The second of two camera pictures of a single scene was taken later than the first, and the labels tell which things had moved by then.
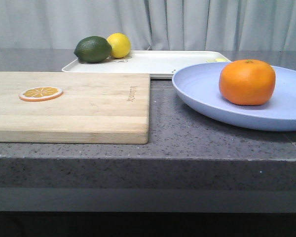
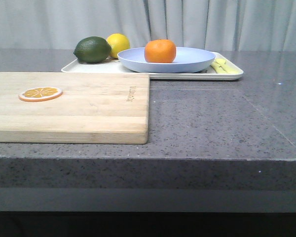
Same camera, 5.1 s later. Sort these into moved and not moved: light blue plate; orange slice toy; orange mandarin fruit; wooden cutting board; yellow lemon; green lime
Moved: light blue plate; orange mandarin fruit
Not moved: orange slice toy; green lime; wooden cutting board; yellow lemon
